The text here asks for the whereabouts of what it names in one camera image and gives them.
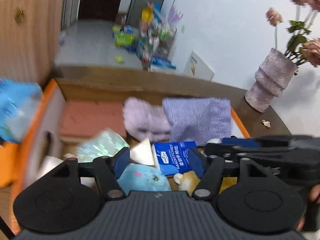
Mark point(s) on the white foam block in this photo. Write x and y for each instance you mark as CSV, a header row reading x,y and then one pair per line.
x,y
143,152

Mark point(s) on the dried rose bouquet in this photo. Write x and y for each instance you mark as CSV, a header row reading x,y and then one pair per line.
x,y
275,16

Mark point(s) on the blue and white packet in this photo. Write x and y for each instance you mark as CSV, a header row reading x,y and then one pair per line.
x,y
162,63

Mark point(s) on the person's right hand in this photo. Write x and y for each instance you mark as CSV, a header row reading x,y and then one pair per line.
x,y
314,193

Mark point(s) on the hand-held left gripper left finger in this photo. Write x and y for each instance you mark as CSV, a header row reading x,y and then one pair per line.
x,y
121,161

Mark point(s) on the white carton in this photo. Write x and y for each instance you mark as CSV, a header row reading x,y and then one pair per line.
x,y
200,67

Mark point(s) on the lavender fluffy towel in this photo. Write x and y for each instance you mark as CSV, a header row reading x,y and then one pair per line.
x,y
145,120

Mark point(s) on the fallen dried petal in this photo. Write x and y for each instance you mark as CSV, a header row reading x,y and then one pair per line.
x,y
266,123

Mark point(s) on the dark brown door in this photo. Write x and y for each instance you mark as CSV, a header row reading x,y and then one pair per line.
x,y
100,0

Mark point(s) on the yellow plush toy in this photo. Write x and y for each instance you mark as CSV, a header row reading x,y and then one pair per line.
x,y
188,180

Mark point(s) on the blue wet wipes packet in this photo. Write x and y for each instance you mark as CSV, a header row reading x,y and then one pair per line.
x,y
17,105

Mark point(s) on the green snack bag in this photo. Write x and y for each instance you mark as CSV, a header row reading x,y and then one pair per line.
x,y
125,39

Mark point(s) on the iridescent shiny packet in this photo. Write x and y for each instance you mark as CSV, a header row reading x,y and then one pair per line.
x,y
100,147

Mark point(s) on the beige hard suitcase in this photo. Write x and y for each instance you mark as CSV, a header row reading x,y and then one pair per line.
x,y
27,30

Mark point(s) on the blue tissue pack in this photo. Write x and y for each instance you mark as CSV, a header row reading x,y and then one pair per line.
x,y
172,157

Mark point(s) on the purple knit cloth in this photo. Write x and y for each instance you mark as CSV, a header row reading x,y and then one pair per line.
x,y
200,120

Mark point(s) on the pink textured vase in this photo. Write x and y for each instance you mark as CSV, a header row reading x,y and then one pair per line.
x,y
270,80

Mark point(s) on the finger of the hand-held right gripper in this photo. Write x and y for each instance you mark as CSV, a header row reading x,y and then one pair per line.
x,y
225,150
240,142

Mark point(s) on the yellow plastic bucket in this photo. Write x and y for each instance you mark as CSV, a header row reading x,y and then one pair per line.
x,y
147,13

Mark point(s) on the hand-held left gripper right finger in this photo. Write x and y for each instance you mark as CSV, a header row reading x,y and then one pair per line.
x,y
196,161

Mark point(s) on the red cardboard box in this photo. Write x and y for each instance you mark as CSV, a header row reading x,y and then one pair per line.
x,y
100,90

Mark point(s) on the blue plush toy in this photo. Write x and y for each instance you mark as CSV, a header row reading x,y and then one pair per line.
x,y
142,180

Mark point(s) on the purple wall decoration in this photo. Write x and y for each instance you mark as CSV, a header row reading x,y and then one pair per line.
x,y
175,16

